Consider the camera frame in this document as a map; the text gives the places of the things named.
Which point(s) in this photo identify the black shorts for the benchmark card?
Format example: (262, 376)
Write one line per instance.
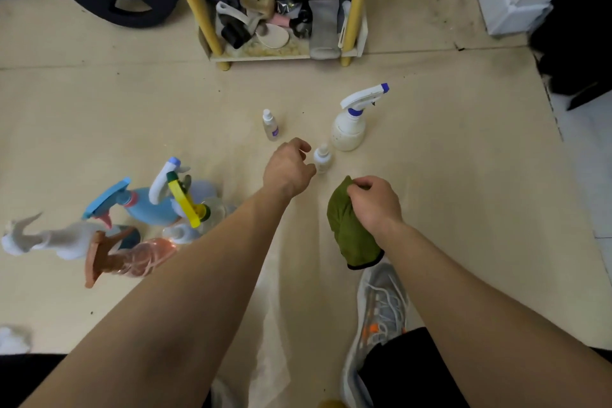
(411, 374)

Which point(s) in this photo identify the person's right grey shoe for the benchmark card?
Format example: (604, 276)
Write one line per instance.
(377, 307)

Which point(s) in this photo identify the black clip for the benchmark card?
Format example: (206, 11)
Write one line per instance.
(235, 34)

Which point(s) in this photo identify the white plastic strip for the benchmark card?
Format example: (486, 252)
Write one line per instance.
(344, 23)

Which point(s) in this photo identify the blue spray bottle pink trigger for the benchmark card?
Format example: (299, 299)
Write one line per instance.
(148, 209)

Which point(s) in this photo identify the person's right forearm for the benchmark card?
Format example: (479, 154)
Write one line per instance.
(492, 326)

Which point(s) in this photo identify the green microfibre cloth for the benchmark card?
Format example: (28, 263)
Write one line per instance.
(346, 231)

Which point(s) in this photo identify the crumpled white tissue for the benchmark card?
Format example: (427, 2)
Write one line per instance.
(13, 340)

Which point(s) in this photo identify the pale blue bottle white sprayer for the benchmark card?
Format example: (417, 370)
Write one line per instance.
(160, 183)

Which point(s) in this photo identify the person's grey shoe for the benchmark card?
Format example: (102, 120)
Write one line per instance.
(221, 393)
(377, 307)

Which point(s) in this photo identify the white spray bottle teal label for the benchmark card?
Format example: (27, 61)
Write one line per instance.
(67, 240)

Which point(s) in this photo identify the white round disc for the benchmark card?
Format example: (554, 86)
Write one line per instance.
(273, 36)

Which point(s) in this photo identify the person's left forearm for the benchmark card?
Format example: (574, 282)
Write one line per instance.
(158, 317)

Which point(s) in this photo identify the person's left hand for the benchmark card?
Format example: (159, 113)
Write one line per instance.
(287, 171)

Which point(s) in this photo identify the person's right hand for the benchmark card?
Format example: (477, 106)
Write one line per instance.
(377, 207)

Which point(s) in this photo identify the white plastic scoop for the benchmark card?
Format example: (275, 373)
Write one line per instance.
(229, 11)

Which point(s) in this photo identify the clear bottle yellow green sprayer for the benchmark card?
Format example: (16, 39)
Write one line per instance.
(191, 211)

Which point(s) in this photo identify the round white bottle blue-tipped sprayer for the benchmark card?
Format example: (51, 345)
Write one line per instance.
(346, 130)

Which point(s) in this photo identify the person's left grey shoe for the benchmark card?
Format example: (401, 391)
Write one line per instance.
(221, 393)

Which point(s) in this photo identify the orange spray bottle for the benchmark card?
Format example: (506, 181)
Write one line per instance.
(143, 257)

